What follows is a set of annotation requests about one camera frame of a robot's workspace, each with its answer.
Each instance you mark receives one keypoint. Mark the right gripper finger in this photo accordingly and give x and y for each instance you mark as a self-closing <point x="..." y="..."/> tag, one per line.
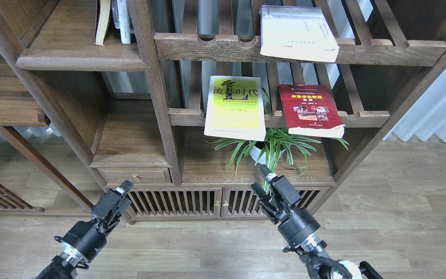
<point x="284" y="193"/>
<point x="264" y="199"/>

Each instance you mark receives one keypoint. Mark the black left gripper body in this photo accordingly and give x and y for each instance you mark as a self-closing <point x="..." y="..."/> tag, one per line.
<point x="84" y="241"/>

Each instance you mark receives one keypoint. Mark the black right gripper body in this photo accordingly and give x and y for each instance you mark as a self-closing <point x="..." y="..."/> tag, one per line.
<point x="298" y="227"/>

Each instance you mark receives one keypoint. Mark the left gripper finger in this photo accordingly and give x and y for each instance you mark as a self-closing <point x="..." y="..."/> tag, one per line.
<point x="105" y="208"/>
<point x="121" y="205"/>

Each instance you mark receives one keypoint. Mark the red cover book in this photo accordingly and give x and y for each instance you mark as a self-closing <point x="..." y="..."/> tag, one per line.
<point x="310" y="111"/>

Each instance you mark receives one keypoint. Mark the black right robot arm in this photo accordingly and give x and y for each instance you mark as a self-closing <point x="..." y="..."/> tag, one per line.
<point x="325" y="267"/>

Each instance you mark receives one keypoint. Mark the brass drawer knob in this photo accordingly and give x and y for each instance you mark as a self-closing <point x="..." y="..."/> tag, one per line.
<point x="135" y="178"/>

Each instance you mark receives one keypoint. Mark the white plant pot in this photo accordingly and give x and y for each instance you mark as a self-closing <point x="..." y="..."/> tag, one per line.
<point x="259" y="155"/>

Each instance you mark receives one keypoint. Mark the green spider plant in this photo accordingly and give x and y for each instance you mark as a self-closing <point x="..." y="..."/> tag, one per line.
<point x="276" y="141"/>

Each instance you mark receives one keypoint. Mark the yellow green cover book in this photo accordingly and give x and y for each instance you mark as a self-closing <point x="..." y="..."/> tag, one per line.
<point x="235" y="108"/>

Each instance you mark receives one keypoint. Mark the dark wooden bookshelf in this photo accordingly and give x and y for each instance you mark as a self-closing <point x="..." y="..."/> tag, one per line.
<point x="138" y="109"/>

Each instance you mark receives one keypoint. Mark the white cover book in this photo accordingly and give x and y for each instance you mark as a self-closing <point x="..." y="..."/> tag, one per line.
<point x="299" y="33"/>

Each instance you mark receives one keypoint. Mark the white curtain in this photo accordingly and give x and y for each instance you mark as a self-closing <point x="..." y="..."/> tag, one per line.
<point x="427" y="118"/>

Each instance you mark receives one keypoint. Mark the upright white book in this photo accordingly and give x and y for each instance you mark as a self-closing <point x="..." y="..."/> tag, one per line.
<point x="124" y="22"/>

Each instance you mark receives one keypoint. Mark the upright tan book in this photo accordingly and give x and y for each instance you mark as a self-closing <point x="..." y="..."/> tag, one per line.
<point x="102" y="21"/>

